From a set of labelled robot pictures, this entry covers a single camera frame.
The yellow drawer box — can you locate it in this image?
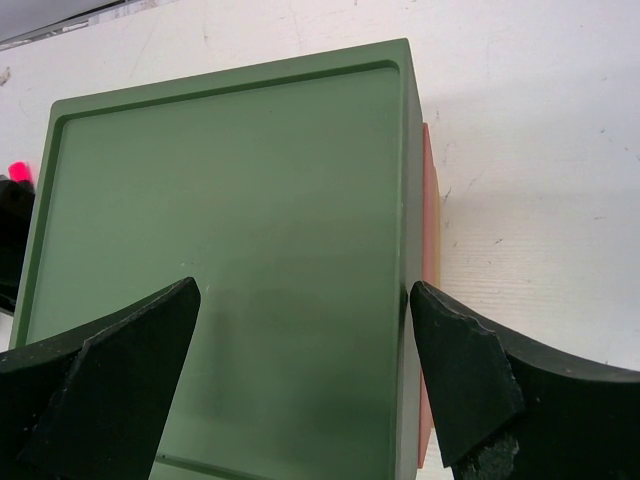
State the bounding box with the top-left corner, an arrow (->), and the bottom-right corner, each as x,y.
433,167 -> 442,288

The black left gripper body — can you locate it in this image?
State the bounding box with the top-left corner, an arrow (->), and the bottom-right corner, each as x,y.
0,175 -> 35,315

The pink cap black marker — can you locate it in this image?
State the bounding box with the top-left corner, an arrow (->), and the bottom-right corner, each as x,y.
8,161 -> 34,184

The green drawer box shell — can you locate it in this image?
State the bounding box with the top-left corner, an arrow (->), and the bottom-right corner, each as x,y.
11,39 -> 423,479

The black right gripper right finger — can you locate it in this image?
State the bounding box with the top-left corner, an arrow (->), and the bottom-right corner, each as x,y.
409,281 -> 639,479

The salmon drawer box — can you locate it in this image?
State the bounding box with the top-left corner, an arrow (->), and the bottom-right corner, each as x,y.
418,123 -> 436,469

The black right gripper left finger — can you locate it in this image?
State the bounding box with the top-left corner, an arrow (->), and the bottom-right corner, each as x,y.
1,277 -> 201,479

